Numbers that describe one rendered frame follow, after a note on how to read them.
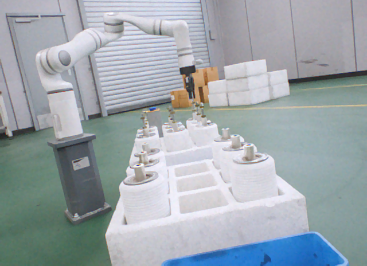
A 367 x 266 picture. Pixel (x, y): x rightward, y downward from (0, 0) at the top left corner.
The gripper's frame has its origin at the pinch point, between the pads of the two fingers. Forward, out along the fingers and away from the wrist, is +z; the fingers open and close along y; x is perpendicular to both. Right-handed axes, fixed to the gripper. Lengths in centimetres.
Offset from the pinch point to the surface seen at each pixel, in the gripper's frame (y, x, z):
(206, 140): 27.3, 7.1, 16.2
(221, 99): -281, -2, 26
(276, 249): 86, 24, 26
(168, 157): 34.8, -7.2, 19.0
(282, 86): -291, 83, 22
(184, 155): 33.0, -1.1, 19.3
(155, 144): 32.0, -12.0, 14.2
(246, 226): 85, 20, 22
